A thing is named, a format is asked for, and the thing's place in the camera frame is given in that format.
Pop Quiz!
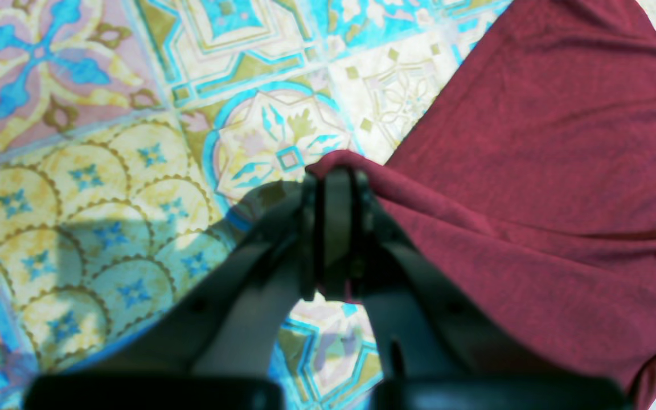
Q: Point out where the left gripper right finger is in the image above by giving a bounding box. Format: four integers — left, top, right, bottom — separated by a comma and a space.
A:
322, 168, 633, 409

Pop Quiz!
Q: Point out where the dark red t-shirt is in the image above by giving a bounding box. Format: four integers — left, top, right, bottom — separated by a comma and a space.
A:
307, 1, 656, 409

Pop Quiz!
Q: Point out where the patterned tile tablecloth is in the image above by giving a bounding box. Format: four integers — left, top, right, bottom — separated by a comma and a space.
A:
0, 1, 639, 409

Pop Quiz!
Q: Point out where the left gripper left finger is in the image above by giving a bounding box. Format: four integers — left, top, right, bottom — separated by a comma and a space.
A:
24, 174, 325, 409

